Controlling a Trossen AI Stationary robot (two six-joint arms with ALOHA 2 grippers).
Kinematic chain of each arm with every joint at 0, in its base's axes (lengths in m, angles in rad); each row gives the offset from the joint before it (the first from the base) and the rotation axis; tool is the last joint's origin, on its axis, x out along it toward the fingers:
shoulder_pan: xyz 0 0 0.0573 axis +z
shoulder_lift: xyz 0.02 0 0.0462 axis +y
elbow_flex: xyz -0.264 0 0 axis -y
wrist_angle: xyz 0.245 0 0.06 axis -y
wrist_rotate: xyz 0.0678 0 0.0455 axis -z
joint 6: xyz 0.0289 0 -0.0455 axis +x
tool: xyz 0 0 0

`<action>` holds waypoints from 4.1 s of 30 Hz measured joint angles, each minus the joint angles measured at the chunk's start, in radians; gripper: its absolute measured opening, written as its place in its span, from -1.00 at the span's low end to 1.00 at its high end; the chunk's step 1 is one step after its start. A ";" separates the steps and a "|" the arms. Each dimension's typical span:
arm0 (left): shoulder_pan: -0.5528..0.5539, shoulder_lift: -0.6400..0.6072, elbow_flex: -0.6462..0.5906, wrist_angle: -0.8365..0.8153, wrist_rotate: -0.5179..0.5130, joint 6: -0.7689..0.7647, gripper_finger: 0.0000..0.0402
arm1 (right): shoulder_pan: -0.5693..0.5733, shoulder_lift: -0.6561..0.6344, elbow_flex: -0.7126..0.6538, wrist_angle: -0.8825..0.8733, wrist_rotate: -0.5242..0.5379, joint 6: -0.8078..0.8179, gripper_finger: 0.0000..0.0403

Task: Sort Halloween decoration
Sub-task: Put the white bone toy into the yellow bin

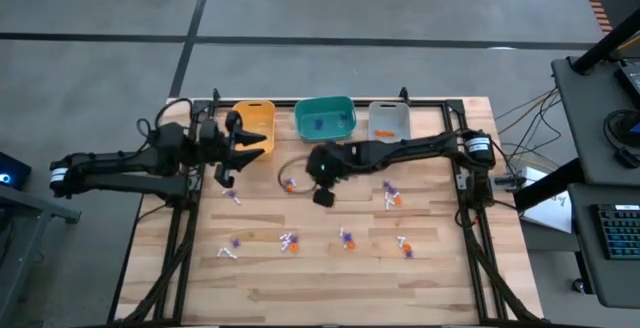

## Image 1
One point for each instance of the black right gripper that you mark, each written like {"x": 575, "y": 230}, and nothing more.
{"x": 330, "y": 165}

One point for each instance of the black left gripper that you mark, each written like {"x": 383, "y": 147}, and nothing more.
{"x": 215, "y": 143}

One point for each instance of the black arm base connector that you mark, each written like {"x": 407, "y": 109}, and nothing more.
{"x": 505, "y": 182}

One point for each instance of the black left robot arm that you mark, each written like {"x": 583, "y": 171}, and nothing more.
{"x": 125, "y": 168}

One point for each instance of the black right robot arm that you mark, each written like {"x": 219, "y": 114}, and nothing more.
{"x": 400, "y": 150}

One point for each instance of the yellow plastic bin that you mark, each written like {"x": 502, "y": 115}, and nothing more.
{"x": 260, "y": 128}

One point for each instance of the teal plastic bin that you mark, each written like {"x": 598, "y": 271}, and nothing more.
{"x": 325, "y": 133}

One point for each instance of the white plastic bin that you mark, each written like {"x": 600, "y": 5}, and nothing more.
{"x": 390, "y": 115}

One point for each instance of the black desk leg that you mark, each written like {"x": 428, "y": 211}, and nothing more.
{"x": 550, "y": 183}

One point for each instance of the grey metal stand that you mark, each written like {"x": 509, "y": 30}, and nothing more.
{"x": 30, "y": 208}

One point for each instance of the white paper sheet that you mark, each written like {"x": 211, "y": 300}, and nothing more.
{"x": 550, "y": 213}

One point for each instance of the black box with blue light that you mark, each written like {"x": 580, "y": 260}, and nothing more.
{"x": 12, "y": 170}

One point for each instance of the grey desk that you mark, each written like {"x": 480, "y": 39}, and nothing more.
{"x": 590, "y": 118}
{"x": 610, "y": 278}

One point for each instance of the black castor wheel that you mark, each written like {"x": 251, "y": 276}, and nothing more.
{"x": 578, "y": 285}

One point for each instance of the black headphones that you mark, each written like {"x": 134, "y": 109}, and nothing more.
{"x": 612, "y": 128}

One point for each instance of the backlit computer keyboard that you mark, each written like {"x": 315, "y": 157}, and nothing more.
{"x": 620, "y": 230}

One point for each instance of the black slanted pole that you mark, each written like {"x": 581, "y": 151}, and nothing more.
{"x": 607, "y": 43}

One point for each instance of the black laptop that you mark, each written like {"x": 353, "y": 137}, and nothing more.
{"x": 631, "y": 80}

